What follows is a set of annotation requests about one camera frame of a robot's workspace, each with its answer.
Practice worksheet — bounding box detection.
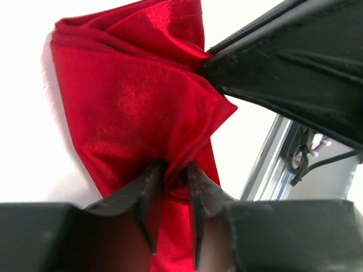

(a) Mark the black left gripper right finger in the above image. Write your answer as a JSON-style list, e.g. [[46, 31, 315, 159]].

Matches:
[[185, 163, 362, 271]]

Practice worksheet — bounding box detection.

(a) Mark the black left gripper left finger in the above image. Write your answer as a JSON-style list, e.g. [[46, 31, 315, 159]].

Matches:
[[1, 160, 167, 271]]

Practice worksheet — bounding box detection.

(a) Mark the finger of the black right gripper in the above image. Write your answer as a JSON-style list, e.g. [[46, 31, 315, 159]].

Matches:
[[208, 1, 306, 57], [201, 1, 362, 150]]

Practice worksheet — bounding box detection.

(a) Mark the red cloth napkin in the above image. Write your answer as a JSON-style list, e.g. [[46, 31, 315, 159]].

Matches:
[[50, 1, 237, 271]]

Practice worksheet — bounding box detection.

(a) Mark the aluminium front rail frame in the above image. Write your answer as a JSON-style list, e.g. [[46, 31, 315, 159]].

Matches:
[[240, 116, 362, 201]]

